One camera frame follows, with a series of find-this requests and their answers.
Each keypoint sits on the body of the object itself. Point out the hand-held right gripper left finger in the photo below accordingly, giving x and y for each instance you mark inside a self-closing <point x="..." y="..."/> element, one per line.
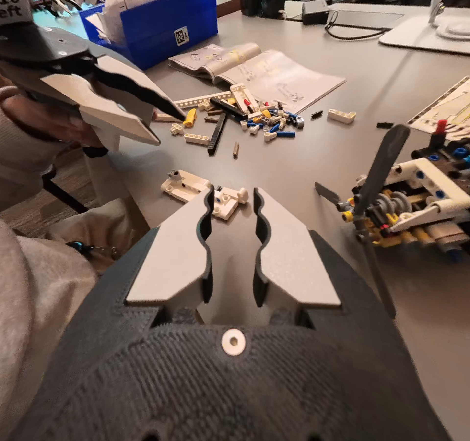
<point x="172" y="261"/>

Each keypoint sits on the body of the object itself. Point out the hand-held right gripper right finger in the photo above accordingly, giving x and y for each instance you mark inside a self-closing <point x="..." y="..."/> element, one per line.
<point x="297" y="264"/>

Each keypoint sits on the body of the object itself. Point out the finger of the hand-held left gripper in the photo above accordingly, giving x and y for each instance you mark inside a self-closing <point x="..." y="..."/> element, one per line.
<point x="125" y="75"/>
<point x="102" y="114"/>

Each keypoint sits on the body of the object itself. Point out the yellow lego connector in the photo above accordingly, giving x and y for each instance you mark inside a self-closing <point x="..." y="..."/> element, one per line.
<point x="190" y="117"/>

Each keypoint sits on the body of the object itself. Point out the long white lego beam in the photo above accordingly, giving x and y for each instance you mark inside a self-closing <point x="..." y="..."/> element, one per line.
<point x="200" y="99"/>

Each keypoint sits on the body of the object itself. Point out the white lego panel assembly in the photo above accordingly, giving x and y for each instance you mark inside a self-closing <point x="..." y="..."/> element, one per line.
<point x="229" y="206"/>
<point x="183" y="185"/>

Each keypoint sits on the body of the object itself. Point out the person's left forearm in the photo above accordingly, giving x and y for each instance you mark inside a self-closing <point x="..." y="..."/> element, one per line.
<point x="18" y="162"/>

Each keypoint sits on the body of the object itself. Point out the small white lego connector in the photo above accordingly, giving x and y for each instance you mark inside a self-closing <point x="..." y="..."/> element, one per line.
<point x="177" y="128"/>

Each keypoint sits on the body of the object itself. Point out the short white lego beam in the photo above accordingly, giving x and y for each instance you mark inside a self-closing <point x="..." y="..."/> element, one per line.
<point x="196" y="139"/>

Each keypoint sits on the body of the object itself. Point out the long black lego beam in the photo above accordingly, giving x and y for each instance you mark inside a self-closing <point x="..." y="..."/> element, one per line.
<point x="216" y="134"/>

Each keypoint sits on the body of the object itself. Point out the tan lego axle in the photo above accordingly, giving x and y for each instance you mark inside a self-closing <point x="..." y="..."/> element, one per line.
<point x="235" y="149"/>

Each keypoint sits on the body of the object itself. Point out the lego plane model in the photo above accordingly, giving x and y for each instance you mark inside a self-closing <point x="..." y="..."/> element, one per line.
<point x="415" y="198"/>

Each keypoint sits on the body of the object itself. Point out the pile of small lego pieces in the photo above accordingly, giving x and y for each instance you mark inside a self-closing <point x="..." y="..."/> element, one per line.
<point x="257" y="117"/>

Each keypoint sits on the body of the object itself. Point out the black lego pin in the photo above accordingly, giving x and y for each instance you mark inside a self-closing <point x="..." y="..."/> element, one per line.
<point x="317" y="114"/>
<point x="384" y="125"/>

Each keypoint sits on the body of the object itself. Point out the thick white lego beam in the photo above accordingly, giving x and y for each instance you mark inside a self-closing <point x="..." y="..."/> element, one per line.
<point x="341" y="116"/>

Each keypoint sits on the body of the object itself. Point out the person's left hand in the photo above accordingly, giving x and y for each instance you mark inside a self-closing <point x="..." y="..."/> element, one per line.
<point x="55" y="123"/>

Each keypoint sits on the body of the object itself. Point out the blue plastic bin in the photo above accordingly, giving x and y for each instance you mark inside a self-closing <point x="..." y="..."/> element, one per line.
<point x="154" y="29"/>

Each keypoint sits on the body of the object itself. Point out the person's beige pants leg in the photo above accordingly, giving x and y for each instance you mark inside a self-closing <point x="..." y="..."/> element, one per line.
<point x="99" y="220"/>

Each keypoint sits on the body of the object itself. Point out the blue carabiner keyring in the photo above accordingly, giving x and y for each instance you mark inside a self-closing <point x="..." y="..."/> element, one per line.
<point x="86" y="248"/>

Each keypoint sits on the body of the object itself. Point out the black box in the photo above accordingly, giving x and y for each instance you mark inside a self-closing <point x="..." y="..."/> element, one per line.
<point x="250" y="3"/>
<point x="271" y="2"/>

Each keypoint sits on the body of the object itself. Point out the open instruction booklet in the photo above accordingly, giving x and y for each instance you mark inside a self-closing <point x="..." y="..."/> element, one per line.
<point x="279" y="73"/>

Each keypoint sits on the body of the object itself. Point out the grey power adapter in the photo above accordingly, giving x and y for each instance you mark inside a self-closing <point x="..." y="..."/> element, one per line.
<point x="315" y="9"/>

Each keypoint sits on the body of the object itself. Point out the grey flat pad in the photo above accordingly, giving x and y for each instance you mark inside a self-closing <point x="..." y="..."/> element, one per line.
<point x="367" y="15"/>

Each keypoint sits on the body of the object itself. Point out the white monitor stand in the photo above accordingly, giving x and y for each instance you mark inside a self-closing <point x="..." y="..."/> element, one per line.
<point x="415" y="33"/>

